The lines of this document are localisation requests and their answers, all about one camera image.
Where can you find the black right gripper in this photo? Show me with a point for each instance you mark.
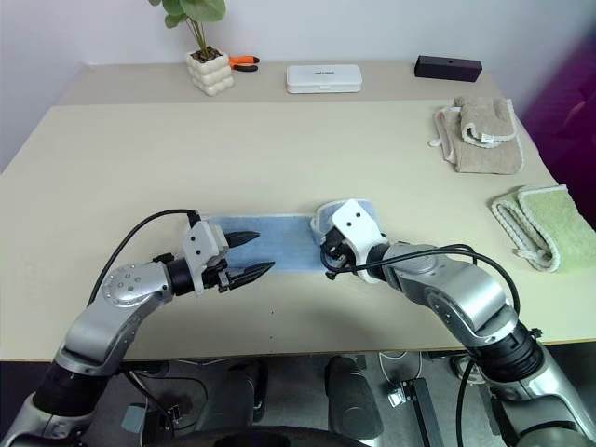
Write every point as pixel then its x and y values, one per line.
pixel 339 253

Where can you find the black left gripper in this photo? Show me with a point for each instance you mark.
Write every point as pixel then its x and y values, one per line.
pixel 219 277

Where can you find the light blue towel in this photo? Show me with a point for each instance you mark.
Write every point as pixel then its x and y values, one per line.
pixel 288 242

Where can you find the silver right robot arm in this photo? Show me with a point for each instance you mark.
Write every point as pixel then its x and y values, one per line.
pixel 470 293

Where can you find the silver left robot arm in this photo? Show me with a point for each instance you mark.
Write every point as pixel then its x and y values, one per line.
pixel 121 288

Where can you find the beige folded towel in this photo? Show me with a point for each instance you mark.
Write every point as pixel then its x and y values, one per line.
pixel 484 153

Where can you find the green folded towel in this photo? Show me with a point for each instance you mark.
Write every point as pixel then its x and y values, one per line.
pixel 559 228

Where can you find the dark rounded foot shape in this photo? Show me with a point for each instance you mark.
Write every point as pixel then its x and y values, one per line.
pixel 349 396

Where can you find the white flat case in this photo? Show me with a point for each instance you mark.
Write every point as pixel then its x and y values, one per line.
pixel 323 79

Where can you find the black metal bar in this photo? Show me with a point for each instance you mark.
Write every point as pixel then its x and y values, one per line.
pixel 421 410

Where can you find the white bubble plant pot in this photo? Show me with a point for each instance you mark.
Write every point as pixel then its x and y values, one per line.
pixel 210 74

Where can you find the small grey block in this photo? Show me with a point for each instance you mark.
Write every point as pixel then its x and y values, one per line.
pixel 135 418

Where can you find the black rectangular box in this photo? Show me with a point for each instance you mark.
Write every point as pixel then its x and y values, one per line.
pixel 447 67

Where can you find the green leafy plant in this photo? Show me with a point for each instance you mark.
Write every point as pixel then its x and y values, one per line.
pixel 195 9

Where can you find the purple seat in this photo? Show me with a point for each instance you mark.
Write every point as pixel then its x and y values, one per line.
pixel 563 107

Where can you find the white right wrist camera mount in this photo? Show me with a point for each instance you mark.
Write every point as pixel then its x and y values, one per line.
pixel 358 228

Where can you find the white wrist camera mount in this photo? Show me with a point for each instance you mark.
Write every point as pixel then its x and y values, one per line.
pixel 358 228
pixel 198 247

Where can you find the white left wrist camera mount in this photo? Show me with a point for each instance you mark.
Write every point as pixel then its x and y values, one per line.
pixel 198 247

